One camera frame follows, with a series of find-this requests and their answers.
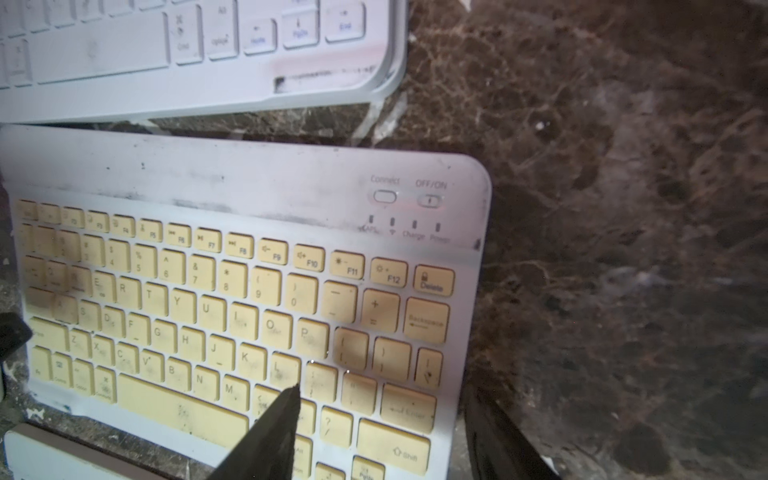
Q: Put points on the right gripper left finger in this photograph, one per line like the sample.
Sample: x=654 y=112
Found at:
x=267 y=450

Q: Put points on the pink keyboard front right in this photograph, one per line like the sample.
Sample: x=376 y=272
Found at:
x=35 y=453

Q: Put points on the yellow keyboard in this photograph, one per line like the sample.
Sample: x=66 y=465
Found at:
x=176 y=286

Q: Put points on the white keyboard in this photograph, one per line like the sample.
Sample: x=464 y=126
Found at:
x=102 y=60

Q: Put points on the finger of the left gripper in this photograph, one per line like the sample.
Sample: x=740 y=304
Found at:
x=14 y=334

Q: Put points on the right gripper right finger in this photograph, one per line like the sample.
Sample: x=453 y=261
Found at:
x=497 y=448

